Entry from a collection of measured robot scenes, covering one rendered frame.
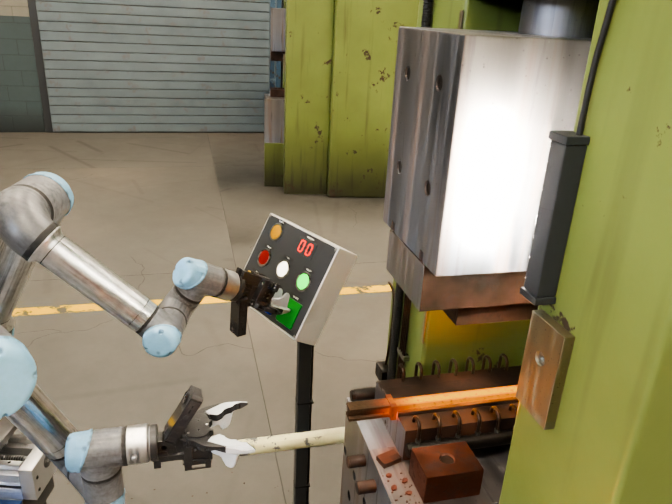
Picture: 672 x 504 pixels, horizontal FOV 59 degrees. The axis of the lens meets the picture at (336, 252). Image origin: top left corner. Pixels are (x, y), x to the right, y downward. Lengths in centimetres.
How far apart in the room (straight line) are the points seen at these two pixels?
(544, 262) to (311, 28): 509
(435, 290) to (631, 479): 44
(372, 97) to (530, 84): 493
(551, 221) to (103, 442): 90
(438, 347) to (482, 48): 81
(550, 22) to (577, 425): 67
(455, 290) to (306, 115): 492
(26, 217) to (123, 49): 770
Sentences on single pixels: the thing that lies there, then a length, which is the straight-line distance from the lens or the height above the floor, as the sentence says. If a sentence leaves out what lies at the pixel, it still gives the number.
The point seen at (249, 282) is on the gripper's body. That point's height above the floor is 114.
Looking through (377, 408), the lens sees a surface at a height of 101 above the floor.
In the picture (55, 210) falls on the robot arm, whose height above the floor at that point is 135.
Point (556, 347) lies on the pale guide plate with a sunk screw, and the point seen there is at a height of 133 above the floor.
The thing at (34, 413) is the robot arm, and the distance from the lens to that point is 130.
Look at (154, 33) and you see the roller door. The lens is 894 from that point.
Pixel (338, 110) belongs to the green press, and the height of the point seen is 88.
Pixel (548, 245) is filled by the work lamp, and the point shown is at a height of 148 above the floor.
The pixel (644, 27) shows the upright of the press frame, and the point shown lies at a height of 179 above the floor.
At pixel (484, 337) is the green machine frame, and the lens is 157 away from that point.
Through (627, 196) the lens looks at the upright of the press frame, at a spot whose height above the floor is 158.
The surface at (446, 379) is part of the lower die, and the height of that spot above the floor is 98.
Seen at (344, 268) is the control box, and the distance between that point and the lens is 162.
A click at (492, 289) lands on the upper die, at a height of 131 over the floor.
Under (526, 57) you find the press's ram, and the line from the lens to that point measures 101.
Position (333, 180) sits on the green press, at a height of 18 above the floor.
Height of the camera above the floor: 179
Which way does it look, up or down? 22 degrees down
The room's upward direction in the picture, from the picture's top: 3 degrees clockwise
